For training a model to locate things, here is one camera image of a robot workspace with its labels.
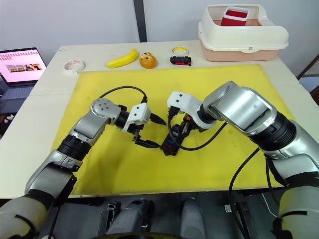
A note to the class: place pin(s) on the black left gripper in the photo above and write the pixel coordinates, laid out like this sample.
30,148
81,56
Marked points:
136,132

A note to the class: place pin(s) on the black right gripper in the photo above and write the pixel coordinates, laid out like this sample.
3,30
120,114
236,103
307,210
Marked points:
197,128

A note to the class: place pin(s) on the small purple fuse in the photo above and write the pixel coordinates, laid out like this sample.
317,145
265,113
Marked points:
176,129

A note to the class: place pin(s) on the black fuse box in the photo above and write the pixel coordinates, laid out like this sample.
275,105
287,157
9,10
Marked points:
170,145

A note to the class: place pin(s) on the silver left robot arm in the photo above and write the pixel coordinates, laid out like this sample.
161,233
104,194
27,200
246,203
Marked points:
84,127

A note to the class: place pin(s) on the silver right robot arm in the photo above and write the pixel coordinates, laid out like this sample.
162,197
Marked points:
244,109

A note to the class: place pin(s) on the small red fuse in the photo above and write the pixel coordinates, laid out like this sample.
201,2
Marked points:
169,147

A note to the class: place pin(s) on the yellow foam mat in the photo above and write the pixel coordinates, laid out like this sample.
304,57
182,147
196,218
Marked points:
174,169

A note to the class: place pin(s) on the black and red toy car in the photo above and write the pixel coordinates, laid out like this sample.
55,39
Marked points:
181,60

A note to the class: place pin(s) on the orange toy with face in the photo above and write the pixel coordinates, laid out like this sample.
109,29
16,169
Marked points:
148,61

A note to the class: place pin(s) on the yellow banana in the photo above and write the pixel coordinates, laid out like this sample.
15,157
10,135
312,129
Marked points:
123,59

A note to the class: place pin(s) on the yellow tape roll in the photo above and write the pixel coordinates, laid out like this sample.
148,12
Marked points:
180,51

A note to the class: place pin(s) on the dark rounded grey shape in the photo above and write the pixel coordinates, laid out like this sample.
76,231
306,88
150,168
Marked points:
129,216
192,219

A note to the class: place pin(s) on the white tape roll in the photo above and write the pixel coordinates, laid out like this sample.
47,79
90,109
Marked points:
74,66

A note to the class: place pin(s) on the white and pink plastic bin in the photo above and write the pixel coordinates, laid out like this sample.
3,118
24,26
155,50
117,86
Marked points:
239,42

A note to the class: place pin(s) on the red and white container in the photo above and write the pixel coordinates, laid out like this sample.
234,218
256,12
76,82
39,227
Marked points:
234,17

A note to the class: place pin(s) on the dark wooden chair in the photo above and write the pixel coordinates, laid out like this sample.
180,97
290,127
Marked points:
310,67

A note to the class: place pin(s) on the open laptop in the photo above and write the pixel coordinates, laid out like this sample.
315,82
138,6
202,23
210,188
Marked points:
21,64

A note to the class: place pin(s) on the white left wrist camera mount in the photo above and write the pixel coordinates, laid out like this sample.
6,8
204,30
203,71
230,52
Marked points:
139,112

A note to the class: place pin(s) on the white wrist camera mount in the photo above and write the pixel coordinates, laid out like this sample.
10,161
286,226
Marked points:
184,100
139,112

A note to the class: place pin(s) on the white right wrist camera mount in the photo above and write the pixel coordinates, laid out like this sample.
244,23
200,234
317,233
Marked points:
184,100

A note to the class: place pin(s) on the black vertical post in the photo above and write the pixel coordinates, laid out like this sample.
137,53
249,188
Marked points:
140,20

